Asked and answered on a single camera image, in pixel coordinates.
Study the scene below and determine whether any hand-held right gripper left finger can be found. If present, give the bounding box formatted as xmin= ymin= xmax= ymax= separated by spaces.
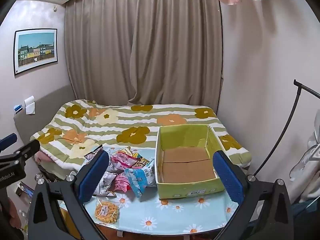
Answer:
xmin=27 ymin=149 xmax=110 ymax=240

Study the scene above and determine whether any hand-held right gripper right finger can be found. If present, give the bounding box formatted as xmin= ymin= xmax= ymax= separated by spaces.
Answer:
xmin=212 ymin=150 xmax=294 ymax=240

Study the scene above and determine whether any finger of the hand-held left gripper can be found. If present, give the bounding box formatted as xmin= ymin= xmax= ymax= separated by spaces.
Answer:
xmin=0 ymin=133 xmax=18 ymax=152
xmin=12 ymin=139 xmax=41 ymax=164

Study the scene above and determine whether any pink striped snack packet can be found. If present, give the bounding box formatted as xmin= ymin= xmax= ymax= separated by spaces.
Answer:
xmin=110 ymin=154 xmax=134 ymax=172

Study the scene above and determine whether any green cardboard box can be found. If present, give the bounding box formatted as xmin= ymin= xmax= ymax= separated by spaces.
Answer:
xmin=155 ymin=124 xmax=225 ymax=200

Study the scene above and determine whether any person's left hand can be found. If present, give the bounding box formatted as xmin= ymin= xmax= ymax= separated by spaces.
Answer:
xmin=9 ymin=199 xmax=22 ymax=228

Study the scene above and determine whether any grey snack packet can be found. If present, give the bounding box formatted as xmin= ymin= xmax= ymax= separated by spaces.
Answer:
xmin=94 ymin=171 xmax=117 ymax=198

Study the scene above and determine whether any pink pillow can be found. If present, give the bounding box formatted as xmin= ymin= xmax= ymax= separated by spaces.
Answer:
xmin=34 ymin=152 xmax=54 ymax=166

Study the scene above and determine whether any purple snack bag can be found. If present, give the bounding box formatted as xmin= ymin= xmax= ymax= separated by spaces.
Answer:
xmin=84 ymin=149 xmax=104 ymax=165

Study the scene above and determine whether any small pink snack packet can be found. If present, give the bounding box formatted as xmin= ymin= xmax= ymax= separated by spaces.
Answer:
xmin=111 ymin=174 xmax=131 ymax=193

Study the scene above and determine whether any clear packet of yellow noodles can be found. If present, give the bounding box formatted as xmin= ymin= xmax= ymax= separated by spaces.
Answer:
xmin=94 ymin=198 xmax=120 ymax=224

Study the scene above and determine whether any grey padded headboard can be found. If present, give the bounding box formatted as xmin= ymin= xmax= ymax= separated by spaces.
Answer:
xmin=12 ymin=85 xmax=73 ymax=143

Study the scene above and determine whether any cream snack packet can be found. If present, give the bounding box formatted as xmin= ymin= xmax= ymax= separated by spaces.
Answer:
xmin=114 ymin=147 xmax=133 ymax=158

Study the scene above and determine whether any blue and white snack packet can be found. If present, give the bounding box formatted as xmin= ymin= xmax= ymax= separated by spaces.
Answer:
xmin=124 ymin=166 xmax=157 ymax=198

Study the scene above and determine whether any yellow and brown snack packet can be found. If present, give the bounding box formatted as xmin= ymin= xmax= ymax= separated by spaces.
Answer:
xmin=132 ymin=155 xmax=150 ymax=169

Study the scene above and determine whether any daisy print tablecloth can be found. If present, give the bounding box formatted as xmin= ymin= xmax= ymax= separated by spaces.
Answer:
xmin=82 ymin=145 xmax=240 ymax=234

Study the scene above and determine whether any flowered striped blanket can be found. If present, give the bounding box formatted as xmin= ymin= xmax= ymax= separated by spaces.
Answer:
xmin=30 ymin=99 xmax=252 ymax=172

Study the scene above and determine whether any blue cloth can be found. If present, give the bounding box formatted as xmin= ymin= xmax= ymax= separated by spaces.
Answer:
xmin=291 ymin=199 xmax=320 ymax=219

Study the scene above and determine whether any white garment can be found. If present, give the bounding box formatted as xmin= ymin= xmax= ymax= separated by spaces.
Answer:
xmin=290 ymin=130 xmax=320 ymax=202

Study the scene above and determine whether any framed picture of houses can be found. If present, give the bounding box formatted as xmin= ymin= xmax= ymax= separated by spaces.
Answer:
xmin=13 ymin=28 xmax=58 ymax=75

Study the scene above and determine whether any black clothes rack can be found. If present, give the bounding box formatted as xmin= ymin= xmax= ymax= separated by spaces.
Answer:
xmin=252 ymin=79 xmax=320 ymax=178

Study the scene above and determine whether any beige curtain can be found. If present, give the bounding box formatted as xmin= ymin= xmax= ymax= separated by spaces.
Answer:
xmin=64 ymin=0 xmax=224 ymax=106

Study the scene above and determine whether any white wall paper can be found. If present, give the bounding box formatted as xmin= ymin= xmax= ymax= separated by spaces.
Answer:
xmin=24 ymin=95 xmax=35 ymax=115

